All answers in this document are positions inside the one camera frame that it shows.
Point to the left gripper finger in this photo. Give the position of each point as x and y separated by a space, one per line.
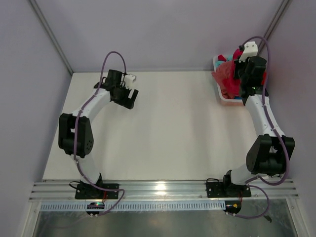
132 97
127 103

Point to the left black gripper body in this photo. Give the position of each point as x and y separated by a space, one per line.
123 93

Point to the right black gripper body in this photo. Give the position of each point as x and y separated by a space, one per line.
239 71

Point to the crimson red t shirt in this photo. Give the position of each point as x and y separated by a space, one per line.
233 85

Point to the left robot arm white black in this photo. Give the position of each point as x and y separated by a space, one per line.
75 136

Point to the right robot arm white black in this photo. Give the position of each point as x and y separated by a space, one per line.
269 156

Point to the salmon pink t shirt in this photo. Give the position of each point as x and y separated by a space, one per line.
222 73

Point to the white plastic laundry basket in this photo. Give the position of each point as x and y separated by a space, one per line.
237 101

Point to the bright red t shirt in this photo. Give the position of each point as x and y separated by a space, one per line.
222 58

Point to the left controller board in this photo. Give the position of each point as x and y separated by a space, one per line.
94 208

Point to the controller board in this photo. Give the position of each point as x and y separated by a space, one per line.
232 207
94 208

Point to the right controller board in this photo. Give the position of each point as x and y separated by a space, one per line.
232 207

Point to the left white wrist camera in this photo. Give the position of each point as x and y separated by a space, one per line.
129 81

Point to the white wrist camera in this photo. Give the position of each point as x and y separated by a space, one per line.
129 81
250 49

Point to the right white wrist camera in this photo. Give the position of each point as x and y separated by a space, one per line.
250 49

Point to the right corner aluminium post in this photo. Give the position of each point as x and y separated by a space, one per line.
277 17

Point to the corner aluminium post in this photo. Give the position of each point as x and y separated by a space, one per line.
277 17
49 32

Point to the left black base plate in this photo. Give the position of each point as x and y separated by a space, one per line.
108 191

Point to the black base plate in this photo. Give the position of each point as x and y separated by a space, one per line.
108 191
223 189

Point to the aluminium front rail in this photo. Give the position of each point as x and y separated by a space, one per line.
160 190

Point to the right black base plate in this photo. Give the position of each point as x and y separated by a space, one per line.
223 189

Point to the left corner aluminium post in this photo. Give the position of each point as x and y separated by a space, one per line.
49 32

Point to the grey slotted cable duct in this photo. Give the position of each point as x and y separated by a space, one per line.
138 205

